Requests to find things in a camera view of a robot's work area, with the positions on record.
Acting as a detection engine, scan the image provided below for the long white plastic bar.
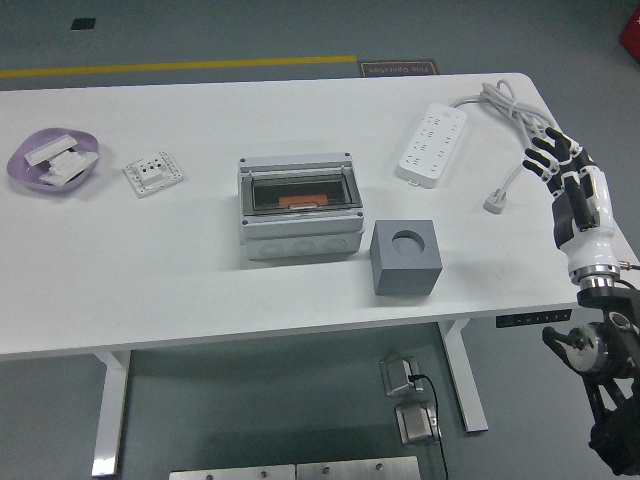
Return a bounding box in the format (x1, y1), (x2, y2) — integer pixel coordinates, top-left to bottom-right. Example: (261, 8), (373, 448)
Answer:
(23, 133), (77, 166)

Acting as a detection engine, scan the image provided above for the metal base plate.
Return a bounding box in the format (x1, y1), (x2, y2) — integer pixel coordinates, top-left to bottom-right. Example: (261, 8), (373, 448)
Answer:
(168, 464), (297, 480)
(295, 455), (420, 480)

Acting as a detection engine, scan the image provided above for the red object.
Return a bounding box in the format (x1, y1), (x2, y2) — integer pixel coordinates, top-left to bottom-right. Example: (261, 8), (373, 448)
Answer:
(618, 12), (640, 51)

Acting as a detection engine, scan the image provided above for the purple bowl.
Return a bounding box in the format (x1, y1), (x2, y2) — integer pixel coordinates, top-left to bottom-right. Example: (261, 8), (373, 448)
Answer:
(6, 127), (101, 196)

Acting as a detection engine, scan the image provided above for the white plastic clip piece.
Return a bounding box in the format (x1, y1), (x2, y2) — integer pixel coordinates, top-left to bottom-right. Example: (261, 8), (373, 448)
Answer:
(48, 149), (99, 176)

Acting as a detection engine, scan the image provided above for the yellow floor tape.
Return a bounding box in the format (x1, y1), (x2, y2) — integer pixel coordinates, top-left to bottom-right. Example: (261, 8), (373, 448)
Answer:
(0, 54), (359, 80)

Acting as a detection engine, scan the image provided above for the orange cylinder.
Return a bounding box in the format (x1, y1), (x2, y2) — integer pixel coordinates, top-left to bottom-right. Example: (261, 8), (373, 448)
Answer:
(278, 193), (329, 209)

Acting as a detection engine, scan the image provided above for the brown floor sign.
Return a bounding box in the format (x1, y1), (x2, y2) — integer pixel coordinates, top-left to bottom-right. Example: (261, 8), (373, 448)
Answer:
(357, 59), (438, 79)

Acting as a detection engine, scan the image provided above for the black table control panel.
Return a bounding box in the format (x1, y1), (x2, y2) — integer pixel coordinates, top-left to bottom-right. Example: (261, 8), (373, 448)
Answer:
(495, 308), (573, 330)

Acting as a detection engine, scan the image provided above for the white power strip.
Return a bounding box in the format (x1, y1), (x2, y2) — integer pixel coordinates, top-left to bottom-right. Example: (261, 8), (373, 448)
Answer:
(397, 102), (469, 190)

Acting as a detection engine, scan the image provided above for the grey junction box clear lid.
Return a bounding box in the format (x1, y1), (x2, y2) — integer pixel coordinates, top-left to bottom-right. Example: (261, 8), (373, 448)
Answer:
(238, 152), (365, 261)

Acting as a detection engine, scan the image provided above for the metal floor socket box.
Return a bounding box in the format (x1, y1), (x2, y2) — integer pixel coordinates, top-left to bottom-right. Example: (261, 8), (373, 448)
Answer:
(394, 400), (443, 446)
(378, 355), (421, 398)

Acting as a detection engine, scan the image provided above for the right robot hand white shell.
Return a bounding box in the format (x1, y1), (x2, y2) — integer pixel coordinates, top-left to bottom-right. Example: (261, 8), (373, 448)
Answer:
(521, 126), (619, 279)

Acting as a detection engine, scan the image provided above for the flat white plastic piece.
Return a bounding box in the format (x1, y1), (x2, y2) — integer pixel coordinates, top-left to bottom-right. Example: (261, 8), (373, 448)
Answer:
(38, 167), (84, 188)

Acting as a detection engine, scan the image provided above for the white wall socket panel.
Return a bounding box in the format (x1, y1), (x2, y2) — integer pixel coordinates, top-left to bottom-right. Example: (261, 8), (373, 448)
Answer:
(122, 149), (188, 200)

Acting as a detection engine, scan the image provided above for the grey cube with round hole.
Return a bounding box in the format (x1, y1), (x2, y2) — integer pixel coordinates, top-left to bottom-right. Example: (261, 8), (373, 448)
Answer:
(370, 218), (441, 296)

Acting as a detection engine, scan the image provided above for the white table leg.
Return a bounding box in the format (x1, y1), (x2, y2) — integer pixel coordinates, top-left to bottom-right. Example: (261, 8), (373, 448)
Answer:
(438, 319), (489, 434)
(90, 349), (132, 477)

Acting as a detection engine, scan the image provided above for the white power cable with plug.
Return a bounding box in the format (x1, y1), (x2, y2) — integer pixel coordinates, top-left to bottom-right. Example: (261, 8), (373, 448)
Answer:
(451, 81), (557, 216)

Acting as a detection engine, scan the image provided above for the black floor cable with plug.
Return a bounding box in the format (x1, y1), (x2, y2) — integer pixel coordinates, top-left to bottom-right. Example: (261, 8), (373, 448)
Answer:
(406, 372), (450, 480)

